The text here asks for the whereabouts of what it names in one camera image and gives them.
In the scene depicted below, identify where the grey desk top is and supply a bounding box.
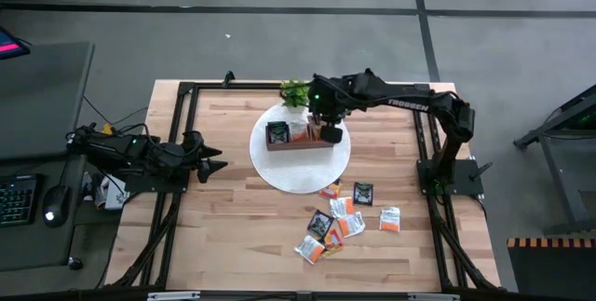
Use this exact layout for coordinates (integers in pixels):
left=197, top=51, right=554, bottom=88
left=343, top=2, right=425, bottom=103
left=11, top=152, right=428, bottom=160
left=0, top=42, right=95, bottom=161

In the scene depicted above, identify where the round white woven placemat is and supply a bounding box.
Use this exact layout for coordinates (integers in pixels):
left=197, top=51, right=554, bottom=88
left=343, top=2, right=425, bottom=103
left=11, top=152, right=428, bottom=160
left=249, top=103, right=352, bottom=195

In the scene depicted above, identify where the silver metal bracket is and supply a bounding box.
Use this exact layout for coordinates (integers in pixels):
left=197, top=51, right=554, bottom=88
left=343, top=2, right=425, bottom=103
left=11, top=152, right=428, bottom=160
left=408, top=293, right=461, bottom=301
left=147, top=291, right=201, bottom=301

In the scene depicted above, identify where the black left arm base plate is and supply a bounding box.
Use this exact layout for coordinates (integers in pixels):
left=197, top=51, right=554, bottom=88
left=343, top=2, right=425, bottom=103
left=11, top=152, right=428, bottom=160
left=123, top=170, right=190, bottom=195

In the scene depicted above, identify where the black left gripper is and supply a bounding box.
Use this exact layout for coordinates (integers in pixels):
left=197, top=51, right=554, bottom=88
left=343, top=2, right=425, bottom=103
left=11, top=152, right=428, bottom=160
left=181, top=129, right=229, bottom=185

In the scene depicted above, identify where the black computer mouse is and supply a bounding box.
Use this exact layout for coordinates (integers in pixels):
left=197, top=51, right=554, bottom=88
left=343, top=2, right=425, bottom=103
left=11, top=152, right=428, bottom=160
left=41, top=184, right=72, bottom=229

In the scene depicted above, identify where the white orange tea packet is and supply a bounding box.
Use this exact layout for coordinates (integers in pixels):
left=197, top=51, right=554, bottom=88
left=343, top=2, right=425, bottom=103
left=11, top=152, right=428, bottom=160
left=378, top=205, right=402, bottom=234
left=293, top=234, right=327, bottom=266
left=329, top=196, right=356, bottom=220
left=289, top=121, right=309, bottom=144
left=335, top=211, right=366, bottom=238

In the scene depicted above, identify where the tilted computer screen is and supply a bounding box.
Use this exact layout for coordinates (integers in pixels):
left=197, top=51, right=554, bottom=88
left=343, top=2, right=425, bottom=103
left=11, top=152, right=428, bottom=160
left=0, top=25, right=32, bottom=62

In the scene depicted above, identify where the black case orange striped edge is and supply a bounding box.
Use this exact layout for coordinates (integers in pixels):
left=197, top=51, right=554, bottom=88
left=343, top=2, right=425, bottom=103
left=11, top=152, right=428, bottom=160
left=506, top=237, right=596, bottom=301

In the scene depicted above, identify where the dark foil tea packet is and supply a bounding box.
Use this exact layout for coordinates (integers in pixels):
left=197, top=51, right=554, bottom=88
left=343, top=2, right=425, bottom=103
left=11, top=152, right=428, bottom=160
left=267, top=121, right=291, bottom=144
left=352, top=181, right=374, bottom=207
left=306, top=209, right=335, bottom=239

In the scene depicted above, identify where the grey metal cart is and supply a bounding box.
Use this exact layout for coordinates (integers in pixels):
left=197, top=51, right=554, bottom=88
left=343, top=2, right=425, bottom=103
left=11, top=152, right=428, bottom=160
left=513, top=84, right=596, bottom=236

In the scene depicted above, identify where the backlit black keyboard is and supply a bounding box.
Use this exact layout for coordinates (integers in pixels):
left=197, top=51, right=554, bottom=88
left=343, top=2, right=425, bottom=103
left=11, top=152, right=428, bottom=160
left=0, top=173, right=41, bottom=228

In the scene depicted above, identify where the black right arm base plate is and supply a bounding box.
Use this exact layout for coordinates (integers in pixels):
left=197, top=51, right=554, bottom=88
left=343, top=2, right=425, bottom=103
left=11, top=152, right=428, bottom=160
left=416, top=158, right=494, bottom=198

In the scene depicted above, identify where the white cardboard box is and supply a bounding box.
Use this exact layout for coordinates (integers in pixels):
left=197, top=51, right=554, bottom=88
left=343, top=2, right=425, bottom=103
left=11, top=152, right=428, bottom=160
left=95, top=173, right=131, bottom=212

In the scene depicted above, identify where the small green potted plant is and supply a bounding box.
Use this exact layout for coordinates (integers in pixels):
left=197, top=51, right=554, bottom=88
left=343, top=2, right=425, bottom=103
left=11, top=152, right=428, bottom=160
left=278, top=78, right=312, bottom=115

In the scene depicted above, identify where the wooden three-compartment box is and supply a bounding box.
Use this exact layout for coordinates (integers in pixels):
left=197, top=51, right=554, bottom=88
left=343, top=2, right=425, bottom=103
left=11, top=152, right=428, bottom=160
left=264, top=121, right=335, bottom=152

